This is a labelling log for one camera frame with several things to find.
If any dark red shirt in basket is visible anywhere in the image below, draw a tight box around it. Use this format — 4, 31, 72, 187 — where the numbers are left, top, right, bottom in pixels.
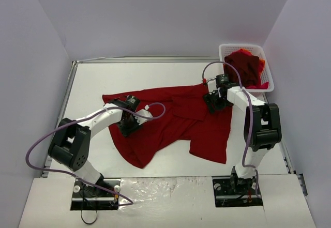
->
224, 51, 260, 88

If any thin black cable loop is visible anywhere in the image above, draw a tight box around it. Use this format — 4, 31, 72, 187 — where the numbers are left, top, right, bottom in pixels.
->
80, 208, 98, 225

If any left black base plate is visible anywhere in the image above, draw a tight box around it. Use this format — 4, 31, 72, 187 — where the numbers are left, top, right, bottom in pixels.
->
70, 180, 119, 211

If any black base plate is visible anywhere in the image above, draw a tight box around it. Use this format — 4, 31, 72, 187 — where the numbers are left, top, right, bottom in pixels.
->
70, 180, 119, 211
212, 176, 263, 208

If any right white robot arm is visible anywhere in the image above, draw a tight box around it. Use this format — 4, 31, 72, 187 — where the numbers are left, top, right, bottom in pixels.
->
202, 74, 282, 193

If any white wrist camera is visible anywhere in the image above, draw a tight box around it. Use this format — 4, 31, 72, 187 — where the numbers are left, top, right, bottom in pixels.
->
134, 105, 154, 126
207, 88, 221, 99

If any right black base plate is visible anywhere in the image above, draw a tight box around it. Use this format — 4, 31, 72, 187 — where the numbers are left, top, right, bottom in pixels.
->
212, 176, 263, 208

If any red t shirt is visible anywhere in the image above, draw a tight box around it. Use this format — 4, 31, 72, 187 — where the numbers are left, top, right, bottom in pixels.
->
102, 84, 232, 169

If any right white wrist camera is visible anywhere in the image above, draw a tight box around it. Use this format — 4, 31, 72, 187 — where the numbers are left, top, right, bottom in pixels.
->
207, 88, 221, 99

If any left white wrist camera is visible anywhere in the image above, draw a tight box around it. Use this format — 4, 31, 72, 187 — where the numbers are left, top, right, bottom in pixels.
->
134, 105, 154, 126

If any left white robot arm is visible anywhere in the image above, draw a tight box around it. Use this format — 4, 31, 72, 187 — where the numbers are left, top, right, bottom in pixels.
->
48, 95, 153, 196

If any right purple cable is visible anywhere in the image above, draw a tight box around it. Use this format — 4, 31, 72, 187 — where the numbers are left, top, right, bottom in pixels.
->
201, 61, 261, 200

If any orange shirt in basket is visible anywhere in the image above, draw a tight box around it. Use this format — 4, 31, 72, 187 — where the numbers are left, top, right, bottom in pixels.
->
238, 48, 269, 89

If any white plastic basket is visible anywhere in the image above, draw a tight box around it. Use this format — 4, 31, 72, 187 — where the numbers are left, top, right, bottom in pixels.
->
218, 43, 275, 96

